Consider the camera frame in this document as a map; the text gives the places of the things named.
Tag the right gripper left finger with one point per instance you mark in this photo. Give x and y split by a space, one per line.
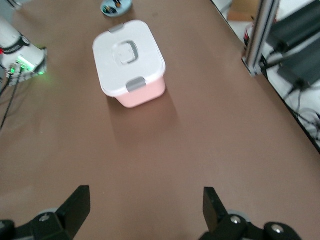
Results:
75 210

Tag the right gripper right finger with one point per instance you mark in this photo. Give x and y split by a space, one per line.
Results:
212 212

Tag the orange push button switch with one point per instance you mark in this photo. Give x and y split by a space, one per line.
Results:
118 2

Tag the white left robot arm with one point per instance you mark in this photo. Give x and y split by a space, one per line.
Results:
10 37

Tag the pink box with white lid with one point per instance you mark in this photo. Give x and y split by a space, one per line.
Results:
147 55

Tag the brown cardboard box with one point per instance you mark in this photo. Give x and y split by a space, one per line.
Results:
243 12

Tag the small blue black object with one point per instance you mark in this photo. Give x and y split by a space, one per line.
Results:
110 10

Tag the light blue round plate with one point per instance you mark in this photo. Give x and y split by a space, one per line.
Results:
125 8

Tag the light grey post bracket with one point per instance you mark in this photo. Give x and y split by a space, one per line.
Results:
252 68

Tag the aluminium camera post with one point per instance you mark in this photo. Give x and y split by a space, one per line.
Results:
262 30

